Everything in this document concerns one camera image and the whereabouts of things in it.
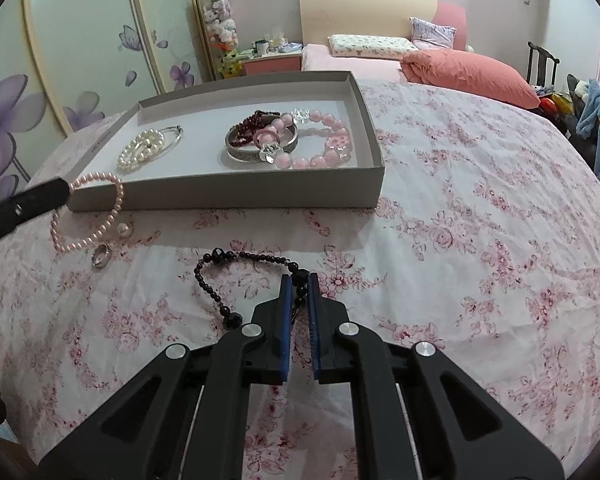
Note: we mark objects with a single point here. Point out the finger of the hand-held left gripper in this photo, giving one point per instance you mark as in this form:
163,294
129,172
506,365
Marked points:
25,207

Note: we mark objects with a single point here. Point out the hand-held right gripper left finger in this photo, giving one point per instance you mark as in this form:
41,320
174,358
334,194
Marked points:
285,320

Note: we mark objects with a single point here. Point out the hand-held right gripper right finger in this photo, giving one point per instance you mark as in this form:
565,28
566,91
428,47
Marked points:
316,340

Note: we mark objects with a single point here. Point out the grey cardboard box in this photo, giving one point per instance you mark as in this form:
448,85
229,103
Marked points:
230,195

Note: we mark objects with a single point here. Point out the thin silver bangle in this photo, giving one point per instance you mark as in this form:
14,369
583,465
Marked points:
175,135

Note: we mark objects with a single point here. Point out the wide silver bangle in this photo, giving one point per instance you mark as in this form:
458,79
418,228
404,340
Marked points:
245,155

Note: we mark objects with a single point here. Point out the single white pearl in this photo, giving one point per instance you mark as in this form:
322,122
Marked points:
124,230

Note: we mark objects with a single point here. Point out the pink floral tablecloth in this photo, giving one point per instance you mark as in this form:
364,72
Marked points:
455,235

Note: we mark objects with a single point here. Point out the floral sliding door wardrobe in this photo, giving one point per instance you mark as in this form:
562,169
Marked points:
80,35

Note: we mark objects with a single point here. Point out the yellow green plush toy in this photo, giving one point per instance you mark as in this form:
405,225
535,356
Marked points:
230,65

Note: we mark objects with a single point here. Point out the pink white nightstand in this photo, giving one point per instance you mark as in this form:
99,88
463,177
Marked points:
272,65

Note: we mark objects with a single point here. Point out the bed with beige headboard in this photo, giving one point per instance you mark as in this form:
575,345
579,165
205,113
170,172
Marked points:
350,62

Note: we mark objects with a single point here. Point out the blue cloth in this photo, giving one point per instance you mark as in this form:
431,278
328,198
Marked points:
290,48

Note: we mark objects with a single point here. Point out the clear tube of plush toys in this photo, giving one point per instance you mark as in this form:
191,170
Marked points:
220,15

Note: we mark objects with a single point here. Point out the floral white pillow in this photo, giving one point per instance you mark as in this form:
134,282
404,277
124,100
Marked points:
370,45

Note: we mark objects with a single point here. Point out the salmon pink pillow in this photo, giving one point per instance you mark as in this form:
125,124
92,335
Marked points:
470,75

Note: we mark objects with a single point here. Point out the light purple pillow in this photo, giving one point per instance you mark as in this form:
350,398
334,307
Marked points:
432,32

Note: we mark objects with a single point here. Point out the colourful plastic toys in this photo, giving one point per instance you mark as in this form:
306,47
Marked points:
555,105

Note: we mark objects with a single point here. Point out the dark wooden chair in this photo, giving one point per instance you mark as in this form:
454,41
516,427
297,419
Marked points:
532,65

